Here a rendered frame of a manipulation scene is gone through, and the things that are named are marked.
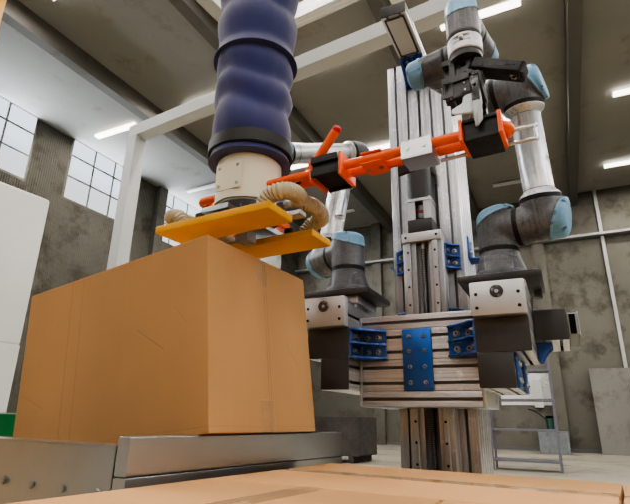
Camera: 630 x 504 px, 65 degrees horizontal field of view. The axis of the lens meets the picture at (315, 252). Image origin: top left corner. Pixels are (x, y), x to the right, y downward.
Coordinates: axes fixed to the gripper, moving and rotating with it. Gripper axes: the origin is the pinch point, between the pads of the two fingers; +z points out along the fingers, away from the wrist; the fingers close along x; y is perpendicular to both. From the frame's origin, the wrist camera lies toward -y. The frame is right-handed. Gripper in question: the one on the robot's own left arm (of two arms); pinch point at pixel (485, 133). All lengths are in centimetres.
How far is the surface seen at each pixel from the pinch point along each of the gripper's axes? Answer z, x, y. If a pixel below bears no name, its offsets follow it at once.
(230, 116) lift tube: -17, 11, 59
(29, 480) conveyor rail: 67, 34, 78
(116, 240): -90, -169, 329
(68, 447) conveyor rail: 61, 35, 69
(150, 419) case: 56, 20, 66
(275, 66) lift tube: -34, 4, 50
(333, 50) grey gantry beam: -195, -159, 115
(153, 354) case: 44, 20, 67
